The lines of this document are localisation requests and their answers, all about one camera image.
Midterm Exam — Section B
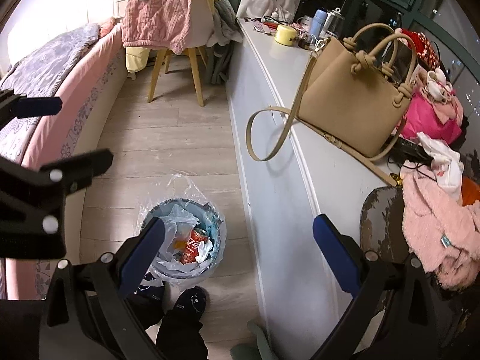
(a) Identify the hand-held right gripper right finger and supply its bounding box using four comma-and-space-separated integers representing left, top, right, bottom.
307, 214, 437, 360

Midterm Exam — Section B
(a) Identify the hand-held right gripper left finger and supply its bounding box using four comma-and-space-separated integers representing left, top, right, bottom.
39, 217, 167, 360

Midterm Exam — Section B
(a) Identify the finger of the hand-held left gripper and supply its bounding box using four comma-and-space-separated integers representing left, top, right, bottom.
0, 90, 63, 128
0, 149, 114, 259

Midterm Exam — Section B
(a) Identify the red soda can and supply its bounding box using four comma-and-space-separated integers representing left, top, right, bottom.
179, 227, 210, 265

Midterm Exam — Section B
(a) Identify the bin with plastic liner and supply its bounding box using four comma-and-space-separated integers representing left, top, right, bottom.
139, 174, 227, 284

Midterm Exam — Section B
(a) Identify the white tissue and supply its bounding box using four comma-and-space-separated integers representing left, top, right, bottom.
195, 239, 213, 262

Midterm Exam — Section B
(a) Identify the blue trash bin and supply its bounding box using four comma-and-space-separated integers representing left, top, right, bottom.
144, 197, 227, 282

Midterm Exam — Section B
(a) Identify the pink bed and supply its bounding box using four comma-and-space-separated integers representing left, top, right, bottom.
0, 22, 126, 301

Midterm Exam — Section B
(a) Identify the purple floral blanket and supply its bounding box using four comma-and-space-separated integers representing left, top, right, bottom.
0, 22, 102, 166

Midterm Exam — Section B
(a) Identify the worn black chair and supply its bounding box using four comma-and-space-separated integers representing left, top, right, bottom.
359, 185, 480, 360

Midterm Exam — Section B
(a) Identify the person's left leg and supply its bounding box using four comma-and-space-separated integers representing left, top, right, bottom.
125, 289, 166, 331

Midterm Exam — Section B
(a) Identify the person's leg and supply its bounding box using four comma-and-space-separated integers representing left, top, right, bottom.
125, 289, 166, 331
155, 305, 209, 360

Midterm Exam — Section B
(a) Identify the person's right dark slipper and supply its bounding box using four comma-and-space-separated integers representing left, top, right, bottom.
173, 286, 209, 321

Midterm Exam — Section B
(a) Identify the person's right leg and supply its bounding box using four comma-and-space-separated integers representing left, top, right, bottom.
155, 305, 209, 360

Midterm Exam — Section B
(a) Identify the pink fuzzy cloth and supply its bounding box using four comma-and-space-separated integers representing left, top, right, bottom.
400, 167, 480, 290

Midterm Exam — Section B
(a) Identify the white headboard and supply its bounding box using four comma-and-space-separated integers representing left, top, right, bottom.
7, 0, 132, 64

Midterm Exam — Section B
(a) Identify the white window bench cabinet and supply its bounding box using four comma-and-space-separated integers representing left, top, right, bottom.
225, 17, 404, 360

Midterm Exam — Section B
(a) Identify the green curtain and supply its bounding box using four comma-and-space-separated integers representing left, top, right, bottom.
230, 320, 274, 360

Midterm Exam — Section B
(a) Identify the white patterned cloth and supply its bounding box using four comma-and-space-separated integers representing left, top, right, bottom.
417, 131, 465, 202

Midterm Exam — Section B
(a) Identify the pink quilted cloth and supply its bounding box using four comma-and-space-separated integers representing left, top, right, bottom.
121, 0, 196, 55

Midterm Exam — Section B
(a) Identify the orange object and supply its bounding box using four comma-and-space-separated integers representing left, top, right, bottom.
459, 177, 480, 206

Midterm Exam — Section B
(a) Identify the beige handbag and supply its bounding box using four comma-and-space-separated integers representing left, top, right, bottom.
245, 22, 419, 188

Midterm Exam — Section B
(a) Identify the magenta bag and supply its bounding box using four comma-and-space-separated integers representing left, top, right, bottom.
397, 92, 463, 147

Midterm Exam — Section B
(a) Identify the wooden chair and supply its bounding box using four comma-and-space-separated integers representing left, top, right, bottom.
148, 0, 226, 107

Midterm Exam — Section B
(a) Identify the light pink garment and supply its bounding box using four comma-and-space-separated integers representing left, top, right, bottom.
416, 69, 466, 124

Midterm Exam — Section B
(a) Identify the grey knitted cloth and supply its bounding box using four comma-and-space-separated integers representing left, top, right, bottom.
208, 0, 244, 85

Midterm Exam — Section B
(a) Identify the yellow pot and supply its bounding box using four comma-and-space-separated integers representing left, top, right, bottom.
274, 23, 299, 46

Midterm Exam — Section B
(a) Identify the red patterned cloth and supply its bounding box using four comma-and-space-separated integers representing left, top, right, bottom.
403, 29, 439, 69

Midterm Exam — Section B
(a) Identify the glass kettle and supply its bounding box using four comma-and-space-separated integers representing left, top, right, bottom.
325, 7, 347, 39

